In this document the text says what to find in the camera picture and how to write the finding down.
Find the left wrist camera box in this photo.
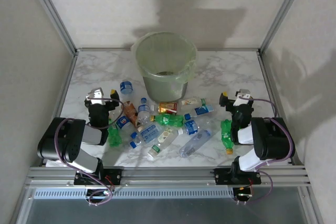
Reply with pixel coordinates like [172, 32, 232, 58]
[87, 87, 105, 101]

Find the clear crushed water bottle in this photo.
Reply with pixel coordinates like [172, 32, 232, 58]
[178, 129, 213, 158]

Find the grey slotted cable duct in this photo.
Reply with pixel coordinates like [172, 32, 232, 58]
[33, 187, 235, 200]

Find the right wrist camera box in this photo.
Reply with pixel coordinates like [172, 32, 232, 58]
[234, 88, 253, 106]

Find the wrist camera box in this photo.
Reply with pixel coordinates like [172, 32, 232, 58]
[87, 87, 105, 101]
[234, 88, 253, 106]

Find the small crushed blue-label bottle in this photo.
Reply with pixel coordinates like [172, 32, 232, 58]
[119, 79, 135, 95]

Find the aluminium frame post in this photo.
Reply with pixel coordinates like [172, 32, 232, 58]
[9, 187, 36, 224]
[259, 0, 311, 54]
[24, 0, 79, 55]
[298, 186, 325, 224]

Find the brown label drink bottle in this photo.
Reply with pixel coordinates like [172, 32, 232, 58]
[122, 100, 139, 126]

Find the white green label bottle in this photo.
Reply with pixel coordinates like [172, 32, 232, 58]
[147, 127, 181, 159]

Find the plain green bottle yellow cap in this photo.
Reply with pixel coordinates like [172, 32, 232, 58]
[219, 119, 235, 155]

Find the slim clear bottle blue cap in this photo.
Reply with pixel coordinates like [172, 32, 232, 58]
[136, 97, 152, 125]

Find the green soda bottle with label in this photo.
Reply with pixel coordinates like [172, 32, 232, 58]
[149, 113, 185, 127]

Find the wide aluminium base rail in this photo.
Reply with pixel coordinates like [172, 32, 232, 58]
[25, 165, 312, 189]

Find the red yellow label bottle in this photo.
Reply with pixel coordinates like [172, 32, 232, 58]
[150, 102, 179, 114]

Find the aluminium frame rail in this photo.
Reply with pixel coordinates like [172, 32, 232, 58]
[76, 47, 262, 52]
[257, 50, 305, 167]
[53, 50, 79, 120]

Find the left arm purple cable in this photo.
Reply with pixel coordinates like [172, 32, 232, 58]
[54, 97, 124, 206]

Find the pepsi label plastic bottle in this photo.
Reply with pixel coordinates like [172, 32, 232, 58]
[109, 109, 139, 140]

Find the white label green-band bottle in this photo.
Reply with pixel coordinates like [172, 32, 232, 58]
[178, 97, 212, 111]

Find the crushed green plastic bottle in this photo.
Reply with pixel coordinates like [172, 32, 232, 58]
[107, 119, 123, 148]

